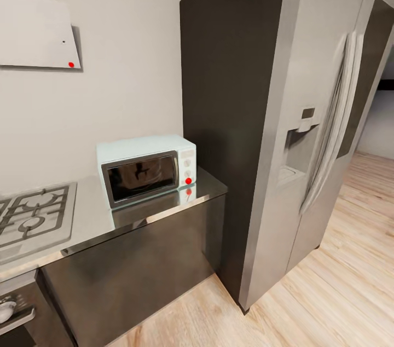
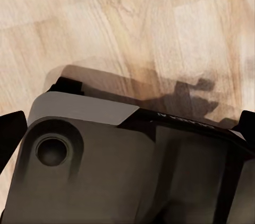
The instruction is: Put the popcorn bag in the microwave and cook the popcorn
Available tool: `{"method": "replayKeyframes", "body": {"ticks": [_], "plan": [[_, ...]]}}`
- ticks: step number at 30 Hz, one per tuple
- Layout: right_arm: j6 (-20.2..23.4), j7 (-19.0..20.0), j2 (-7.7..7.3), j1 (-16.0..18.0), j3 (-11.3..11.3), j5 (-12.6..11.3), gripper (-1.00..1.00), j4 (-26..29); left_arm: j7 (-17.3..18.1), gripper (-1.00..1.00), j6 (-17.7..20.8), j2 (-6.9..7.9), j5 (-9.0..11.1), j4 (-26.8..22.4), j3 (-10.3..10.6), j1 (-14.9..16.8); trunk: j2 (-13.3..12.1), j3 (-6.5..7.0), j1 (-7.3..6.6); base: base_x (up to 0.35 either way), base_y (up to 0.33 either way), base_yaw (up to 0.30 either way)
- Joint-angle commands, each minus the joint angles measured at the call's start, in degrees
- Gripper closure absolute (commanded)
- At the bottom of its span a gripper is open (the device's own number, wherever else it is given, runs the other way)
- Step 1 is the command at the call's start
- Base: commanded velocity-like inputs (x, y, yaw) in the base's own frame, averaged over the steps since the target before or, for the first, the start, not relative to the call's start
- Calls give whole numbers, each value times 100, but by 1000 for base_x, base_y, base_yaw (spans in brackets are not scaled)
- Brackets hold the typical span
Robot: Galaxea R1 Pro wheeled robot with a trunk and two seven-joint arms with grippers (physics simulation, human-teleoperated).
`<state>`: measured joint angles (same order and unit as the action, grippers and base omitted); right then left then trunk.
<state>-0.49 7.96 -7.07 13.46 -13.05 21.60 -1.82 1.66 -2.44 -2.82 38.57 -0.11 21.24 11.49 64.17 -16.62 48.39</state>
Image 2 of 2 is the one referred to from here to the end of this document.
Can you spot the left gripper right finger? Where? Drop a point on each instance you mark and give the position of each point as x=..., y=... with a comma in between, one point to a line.
x=247, y=127

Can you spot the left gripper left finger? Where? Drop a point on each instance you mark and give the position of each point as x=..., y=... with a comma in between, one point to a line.
x=13, y=127

